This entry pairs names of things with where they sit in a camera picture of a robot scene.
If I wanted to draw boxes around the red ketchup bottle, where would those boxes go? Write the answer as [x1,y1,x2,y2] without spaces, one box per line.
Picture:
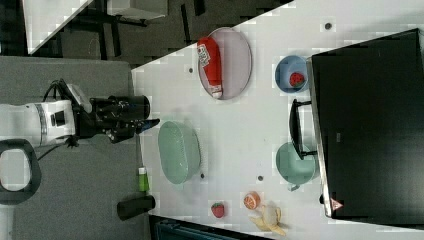
[197,37,223,99]

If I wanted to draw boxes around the blue plastic cup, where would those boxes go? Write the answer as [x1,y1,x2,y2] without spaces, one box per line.
[275,55,308,94]

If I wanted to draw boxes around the orange half toy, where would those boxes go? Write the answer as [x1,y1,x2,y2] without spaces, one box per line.
[243,191,261,210]

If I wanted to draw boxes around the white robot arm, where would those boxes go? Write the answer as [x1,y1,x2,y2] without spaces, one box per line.
[1,97,159,206]

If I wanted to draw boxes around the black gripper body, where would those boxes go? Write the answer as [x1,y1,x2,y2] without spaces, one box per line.
[71,96,137,144]

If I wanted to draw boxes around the black cylinder container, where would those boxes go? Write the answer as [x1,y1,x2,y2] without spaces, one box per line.
[109,96,150,120]

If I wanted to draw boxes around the peeled banana toy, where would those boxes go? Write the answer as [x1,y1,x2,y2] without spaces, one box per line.
[250,205,286,236]

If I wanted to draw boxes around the teal green mug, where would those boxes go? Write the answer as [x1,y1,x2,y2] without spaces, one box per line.
[276,142,319,191]

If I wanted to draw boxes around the black toaster oven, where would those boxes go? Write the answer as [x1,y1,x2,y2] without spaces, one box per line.
[307,29,424,229]

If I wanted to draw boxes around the red strawberry toy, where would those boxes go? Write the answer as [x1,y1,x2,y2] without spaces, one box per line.
[211,202,225,218]

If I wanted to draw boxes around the small red strawberry in cup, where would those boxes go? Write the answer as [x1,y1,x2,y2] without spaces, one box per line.
[289,72,305,88]

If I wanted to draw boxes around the green plastic strainer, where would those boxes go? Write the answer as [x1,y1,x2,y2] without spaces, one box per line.
[158,121,201,185]

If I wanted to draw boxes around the grey oval plate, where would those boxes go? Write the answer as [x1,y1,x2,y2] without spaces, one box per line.
[198,27,252,100]

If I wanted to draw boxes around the black cylinder cup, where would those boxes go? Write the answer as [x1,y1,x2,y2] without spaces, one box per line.
[117,195,156,221]

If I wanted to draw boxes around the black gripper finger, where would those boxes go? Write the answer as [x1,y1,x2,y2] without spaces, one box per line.
[135,119,160,134]

